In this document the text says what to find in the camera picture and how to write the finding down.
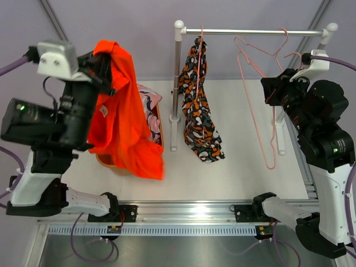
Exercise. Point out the silver clothes rack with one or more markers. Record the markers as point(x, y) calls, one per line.
point(181, 30)

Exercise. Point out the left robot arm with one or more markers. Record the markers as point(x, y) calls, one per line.
point(56, 135)

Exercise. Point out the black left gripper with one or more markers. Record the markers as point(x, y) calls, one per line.
point(98, 67)

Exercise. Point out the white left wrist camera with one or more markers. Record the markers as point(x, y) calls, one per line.
point(58, 59)

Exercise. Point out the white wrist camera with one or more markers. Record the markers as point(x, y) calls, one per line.
point(58, 59)
point(312, 71)

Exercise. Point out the black orange patterned shorts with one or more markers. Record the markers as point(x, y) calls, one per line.
point(200, 133)

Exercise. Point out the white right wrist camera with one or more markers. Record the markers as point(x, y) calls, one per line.
point(312, 71)

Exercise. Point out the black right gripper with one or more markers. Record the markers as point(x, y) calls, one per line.
point(274, 87)

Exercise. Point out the orange plastic basket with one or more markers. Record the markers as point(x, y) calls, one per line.
point(106, 160)

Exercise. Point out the pink hanger under patterned shorts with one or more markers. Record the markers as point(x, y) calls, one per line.
point(199, 62)

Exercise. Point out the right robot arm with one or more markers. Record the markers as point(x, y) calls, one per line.
point(314, 109)

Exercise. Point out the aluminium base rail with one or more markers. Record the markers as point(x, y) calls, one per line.
point(197, 218)

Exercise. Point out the pink navy patterned shorts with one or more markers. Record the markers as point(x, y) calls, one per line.
point(150, 100)

